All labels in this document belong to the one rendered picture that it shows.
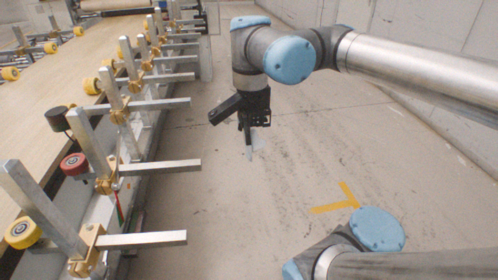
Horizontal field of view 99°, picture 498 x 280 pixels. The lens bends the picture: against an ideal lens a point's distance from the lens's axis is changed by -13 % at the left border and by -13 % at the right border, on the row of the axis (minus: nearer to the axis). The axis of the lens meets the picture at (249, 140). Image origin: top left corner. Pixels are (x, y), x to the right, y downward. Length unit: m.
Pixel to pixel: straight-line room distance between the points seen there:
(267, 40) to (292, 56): 0.06
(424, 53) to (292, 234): 1.39
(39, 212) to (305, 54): 0.59
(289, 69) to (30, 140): 0.99
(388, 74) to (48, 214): 0.69
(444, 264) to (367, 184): 1.73
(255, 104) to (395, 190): 1.67
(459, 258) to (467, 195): 2.10
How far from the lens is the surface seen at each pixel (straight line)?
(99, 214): 1.13
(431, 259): 0.41
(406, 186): 2.23
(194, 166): 0.82
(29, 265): 0.94
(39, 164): 1.01
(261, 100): 0.65
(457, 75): 0.42
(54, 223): 0.64
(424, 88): 0.43
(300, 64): 0.47
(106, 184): 0.85
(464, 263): 0.38
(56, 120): 0.75
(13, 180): 0.56
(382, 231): 0.72
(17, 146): 1.17
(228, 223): 1.69
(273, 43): 0.46
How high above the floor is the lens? 1.42
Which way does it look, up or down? 38 degrees down
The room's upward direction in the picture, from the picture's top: straight up
